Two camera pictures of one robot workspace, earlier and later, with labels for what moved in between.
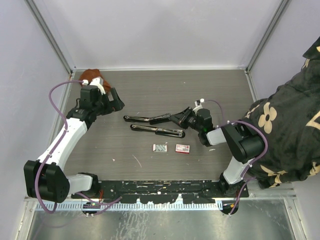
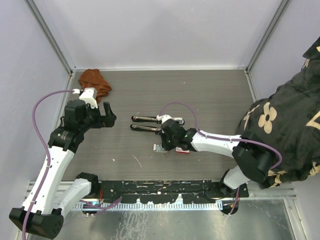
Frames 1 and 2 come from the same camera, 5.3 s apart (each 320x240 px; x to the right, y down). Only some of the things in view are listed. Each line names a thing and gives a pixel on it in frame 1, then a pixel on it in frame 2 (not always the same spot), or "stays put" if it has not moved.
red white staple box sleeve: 182,149 stays put
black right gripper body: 193,124 → 169,142
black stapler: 165,132 stays put
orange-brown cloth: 91,74 stays put
